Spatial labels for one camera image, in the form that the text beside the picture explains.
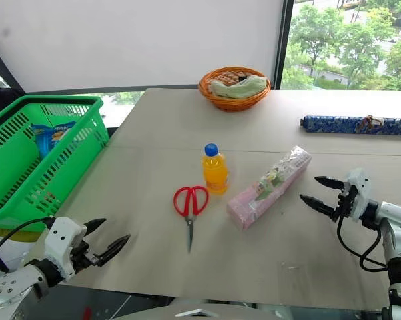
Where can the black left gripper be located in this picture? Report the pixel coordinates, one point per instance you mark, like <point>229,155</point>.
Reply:
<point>83,254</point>

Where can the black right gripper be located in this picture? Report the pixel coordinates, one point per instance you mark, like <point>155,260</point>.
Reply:
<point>347,200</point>

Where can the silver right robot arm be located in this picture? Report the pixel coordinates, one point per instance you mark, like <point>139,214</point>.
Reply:
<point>395,233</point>

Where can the green plastic shopping basket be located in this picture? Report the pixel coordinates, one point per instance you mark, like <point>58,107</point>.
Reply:
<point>36,156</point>

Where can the orange woven round basket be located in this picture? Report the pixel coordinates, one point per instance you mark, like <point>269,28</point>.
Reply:
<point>234,90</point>

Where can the pink floral long box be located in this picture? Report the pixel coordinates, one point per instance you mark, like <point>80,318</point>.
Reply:
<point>270,186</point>

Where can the blue patterned rolled scroll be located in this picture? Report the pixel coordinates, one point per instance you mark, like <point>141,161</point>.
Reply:
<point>353,125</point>

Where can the orange juice bottle blue cap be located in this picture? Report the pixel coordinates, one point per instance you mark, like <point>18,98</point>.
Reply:
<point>215,173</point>

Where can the blue snack packet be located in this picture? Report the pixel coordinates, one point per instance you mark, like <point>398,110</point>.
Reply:
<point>52,136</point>

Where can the grey robot torso top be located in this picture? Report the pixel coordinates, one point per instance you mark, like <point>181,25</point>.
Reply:
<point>220,310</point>

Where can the pale green folded towel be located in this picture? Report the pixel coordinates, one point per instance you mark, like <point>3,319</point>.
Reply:
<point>237,86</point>

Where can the white roller blind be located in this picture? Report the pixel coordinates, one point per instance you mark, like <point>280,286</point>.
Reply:
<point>136,43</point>

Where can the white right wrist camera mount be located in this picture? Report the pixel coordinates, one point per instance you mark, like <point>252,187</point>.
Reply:
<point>359,192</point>

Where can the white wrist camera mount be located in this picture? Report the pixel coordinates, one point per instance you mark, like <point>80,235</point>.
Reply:
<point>62,240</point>
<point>359,192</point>

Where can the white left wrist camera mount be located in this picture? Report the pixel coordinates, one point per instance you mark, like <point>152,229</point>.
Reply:
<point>62,240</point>

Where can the black window frame post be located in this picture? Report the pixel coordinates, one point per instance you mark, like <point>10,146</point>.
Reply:
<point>283,43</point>

